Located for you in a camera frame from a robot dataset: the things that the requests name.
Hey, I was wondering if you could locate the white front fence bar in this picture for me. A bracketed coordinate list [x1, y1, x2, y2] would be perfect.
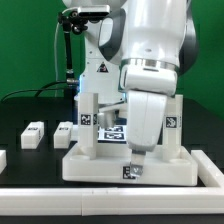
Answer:
[0, 187, 224, 216]

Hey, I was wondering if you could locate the white right fence bar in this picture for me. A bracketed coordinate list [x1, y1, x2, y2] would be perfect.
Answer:
[191, 150, 224, 189]

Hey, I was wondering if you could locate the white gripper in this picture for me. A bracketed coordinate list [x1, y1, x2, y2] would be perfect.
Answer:
[126, 91, 167, 178]

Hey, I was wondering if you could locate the white desk top tray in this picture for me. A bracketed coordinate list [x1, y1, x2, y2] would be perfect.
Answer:
[61, 141, 200, 187]

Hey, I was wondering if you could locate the black camera on mount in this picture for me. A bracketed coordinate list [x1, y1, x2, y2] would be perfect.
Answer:
[77, 5, 110, 20]

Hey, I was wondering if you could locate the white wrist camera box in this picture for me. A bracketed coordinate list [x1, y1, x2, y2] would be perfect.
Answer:
[96, 63, 179, 129]

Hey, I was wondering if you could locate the white fence bar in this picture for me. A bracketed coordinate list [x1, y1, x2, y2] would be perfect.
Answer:
[0, 187, 224, 216]
[191, 150, 224, 189]

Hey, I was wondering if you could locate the black cable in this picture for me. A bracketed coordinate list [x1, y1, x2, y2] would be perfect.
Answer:
[0, 79, 69, 103]

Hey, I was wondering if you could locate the fiducial marker sheet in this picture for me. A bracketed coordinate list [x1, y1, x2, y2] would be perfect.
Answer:
[98, 125, 126, 142]

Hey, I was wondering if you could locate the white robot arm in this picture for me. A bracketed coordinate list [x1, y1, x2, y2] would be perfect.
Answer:
[62, 0, 197, 183]

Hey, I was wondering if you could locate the white left fence block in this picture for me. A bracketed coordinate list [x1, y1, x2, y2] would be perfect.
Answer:
[0, 150, 7, 174]

